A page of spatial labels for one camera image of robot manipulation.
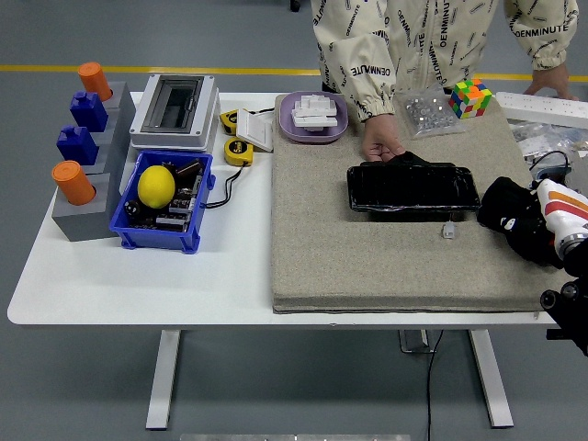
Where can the person's right hand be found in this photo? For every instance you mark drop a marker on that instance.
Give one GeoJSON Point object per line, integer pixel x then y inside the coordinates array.
{"type": "Point", "coordinates": [382, 138]}

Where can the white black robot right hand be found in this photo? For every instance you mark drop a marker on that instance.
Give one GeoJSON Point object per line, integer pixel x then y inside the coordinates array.
{"type": "Point", "coordinates": [565, 211]}

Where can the person's left hand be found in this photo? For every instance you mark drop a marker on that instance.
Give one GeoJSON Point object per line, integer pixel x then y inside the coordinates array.
{"type": "Point", "coordinates": [552, 80]}

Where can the black rag with red tag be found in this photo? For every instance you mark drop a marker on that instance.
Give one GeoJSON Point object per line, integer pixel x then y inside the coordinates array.
{"type": "Point", "coordinates": [505, 200]}

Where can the person's right forearm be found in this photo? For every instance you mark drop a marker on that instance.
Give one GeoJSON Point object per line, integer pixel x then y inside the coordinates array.
{"type": "Point", "coordinates": [367, 96]}

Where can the person's left forearm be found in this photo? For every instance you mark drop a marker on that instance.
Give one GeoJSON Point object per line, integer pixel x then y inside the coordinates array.
{"type": "Point", "coordinates": [546, 41]}

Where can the white power strip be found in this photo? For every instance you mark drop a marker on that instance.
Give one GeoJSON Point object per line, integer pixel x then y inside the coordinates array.
{"type": "Point", "coordinates": [542, 108]}

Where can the light blue parts tray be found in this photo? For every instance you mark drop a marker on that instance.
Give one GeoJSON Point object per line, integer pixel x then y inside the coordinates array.
{"type": "Point", "coordinates": [551, 174]}

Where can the clear bag of metal parts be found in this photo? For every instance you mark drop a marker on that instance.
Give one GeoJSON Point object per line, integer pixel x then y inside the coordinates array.
{"type": "Point", "coordinates": [429, 115]}

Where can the clear plastic bags pile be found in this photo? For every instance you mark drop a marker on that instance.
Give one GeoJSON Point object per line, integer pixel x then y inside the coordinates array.
{"type": "Point", "coordinates": [537, 138]}

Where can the colourful puzzle cube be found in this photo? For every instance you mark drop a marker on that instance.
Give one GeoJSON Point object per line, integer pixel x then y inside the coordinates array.
{"type": "Point", "coordinates": [469, 98]}

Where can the purple tray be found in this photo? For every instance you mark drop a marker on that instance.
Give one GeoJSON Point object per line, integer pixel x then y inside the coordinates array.
{"type": "Point", "coordinates": [287, 126]}

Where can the person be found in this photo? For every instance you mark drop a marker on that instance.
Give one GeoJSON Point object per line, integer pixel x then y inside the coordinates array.
{"type": "Point", "coordinates": [422, 37]}

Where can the small white connector plug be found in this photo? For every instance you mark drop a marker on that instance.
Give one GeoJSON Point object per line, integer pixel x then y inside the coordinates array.
{"type": "Point", "coordinates": [448, 231]}

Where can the grey-brown mat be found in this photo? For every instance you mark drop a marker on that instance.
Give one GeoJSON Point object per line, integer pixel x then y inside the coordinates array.
{"type": "Point", "coordinates": [367, 257]}

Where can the yellow tape measure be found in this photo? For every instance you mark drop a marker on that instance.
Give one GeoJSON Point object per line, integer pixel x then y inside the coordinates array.
{"type": "Point", "coordinates": [228, 121]}
{"type": "Point", "coordinates": [238, 150]}

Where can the black caster wheel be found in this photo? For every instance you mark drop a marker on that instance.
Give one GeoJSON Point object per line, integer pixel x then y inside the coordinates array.
{"type": "Point", "coordinates": [295, 4]}

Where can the white table leg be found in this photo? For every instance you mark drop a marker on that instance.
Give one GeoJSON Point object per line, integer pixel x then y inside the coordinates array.
{"type": "Point", "coordinates": [494, 390]}
{"type": "Point", "coordinates": [161, 381]}

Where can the grey metal foot plate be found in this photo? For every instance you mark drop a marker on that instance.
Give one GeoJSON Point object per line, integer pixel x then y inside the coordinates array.
{"type": "Point", "coordinates": [411, 342]}

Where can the grey white distribution box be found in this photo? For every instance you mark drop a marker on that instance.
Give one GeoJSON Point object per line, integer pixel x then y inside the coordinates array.
{"type": "Point", "coordinates": [177, 133]}

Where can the black circuit board with capacitors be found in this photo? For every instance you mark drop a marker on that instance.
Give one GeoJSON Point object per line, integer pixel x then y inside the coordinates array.
{"type": "Point", "coordinates": [181, 206]}

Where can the yellow lemon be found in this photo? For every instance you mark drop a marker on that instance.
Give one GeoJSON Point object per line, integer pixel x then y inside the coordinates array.
{"type": "Point", "coordinates": [156, 187]}

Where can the blue plastic bin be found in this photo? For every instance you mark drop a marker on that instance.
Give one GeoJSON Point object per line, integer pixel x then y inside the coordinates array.
{"type": "Point", "coordinates": [156, 239]}

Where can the grey stepped block holder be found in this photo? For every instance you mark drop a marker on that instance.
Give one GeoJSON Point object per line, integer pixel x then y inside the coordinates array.
{"type": "Point", "coordinates": [115, 138]}

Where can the orange cylinder peg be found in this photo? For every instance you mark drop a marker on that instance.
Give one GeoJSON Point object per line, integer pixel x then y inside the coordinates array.
{"type": "Point", "coordinates": [94, 80]}
{"type": "Point", "coordinates": [73, 181]}

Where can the blue block peg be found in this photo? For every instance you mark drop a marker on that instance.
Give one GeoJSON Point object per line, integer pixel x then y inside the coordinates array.
{"type": "Point", "coordinates": [88, 110]}
{"type": "Point", "coordinates": [77, 144]}

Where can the grey metal bracket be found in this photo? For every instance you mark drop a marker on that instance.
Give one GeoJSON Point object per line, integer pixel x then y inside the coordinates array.
{"type": "Point", "coordinates": [578, 177]}

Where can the stack of white switch parts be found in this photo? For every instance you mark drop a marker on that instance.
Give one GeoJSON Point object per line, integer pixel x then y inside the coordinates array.
{"type": "Point", "coordinates": [314, 110]}

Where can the white wall switch plate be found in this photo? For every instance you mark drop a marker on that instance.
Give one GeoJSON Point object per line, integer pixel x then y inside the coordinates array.
{"type": "Point", "coordinates": [256, 131]}

